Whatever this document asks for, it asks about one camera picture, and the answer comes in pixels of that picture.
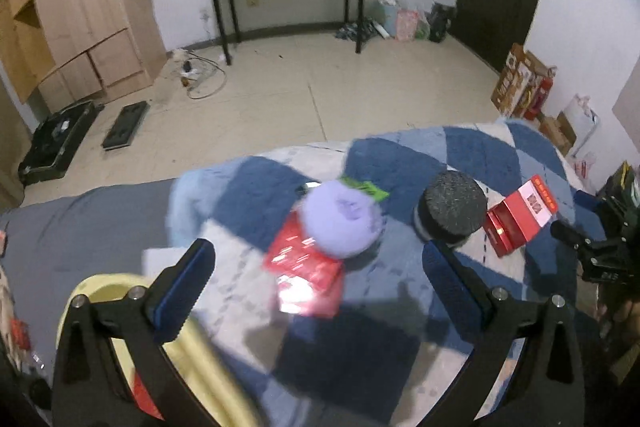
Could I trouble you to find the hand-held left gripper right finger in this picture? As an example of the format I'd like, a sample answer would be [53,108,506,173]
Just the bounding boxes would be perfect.
[422,239,586,427]

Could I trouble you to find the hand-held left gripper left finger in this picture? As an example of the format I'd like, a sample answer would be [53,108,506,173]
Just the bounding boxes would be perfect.
[52,238,216,427]

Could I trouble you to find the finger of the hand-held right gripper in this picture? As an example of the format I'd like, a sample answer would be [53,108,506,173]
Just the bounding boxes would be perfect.
[550,219,603,255]
[572,190,610,230]

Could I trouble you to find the red white cigarette box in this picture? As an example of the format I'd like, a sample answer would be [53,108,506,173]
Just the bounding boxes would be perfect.
[483,175,559,258]

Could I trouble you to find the yellow plastic basin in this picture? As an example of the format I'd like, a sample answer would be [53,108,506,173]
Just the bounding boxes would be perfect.
[55,273,262,427]

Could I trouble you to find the black foam sponge cylinder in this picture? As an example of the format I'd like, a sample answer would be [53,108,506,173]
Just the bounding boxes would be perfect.
[412,171,488,248]

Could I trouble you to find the shiny red cigarette pack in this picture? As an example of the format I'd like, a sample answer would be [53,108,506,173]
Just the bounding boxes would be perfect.
[262,211,344,319]

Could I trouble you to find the purple round sponge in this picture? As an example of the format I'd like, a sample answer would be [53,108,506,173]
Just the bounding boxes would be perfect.
[299,181,385,257]

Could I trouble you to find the blue checkered plush blanket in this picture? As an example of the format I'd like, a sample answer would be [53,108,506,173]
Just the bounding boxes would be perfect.
[167,121,601,427]

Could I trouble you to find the white paper bag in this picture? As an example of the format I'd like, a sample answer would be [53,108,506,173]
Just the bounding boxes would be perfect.
[563,95,601,158]

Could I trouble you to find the grey bedsheet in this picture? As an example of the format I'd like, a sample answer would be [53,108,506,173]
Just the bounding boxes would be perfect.
[0,179,183,388]

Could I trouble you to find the green packet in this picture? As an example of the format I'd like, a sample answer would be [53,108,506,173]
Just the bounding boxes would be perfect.
[340,177,390,202]

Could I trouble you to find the printed cardboard box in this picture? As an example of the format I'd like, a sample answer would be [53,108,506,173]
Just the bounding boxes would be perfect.
[491,43,557,120]

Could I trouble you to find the black open case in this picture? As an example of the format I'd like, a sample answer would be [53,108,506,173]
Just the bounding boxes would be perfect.
[18,101,105,186]

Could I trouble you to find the pile of shopping bags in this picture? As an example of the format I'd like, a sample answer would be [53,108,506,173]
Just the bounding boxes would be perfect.
[336,0,457,44]

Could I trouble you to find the light wooden wardrobe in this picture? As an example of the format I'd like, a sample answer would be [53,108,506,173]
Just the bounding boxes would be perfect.
[0,0,168,108]

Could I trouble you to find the floor power strip with cables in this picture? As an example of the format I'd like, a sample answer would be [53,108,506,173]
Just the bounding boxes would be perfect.
[170,49,229,100]

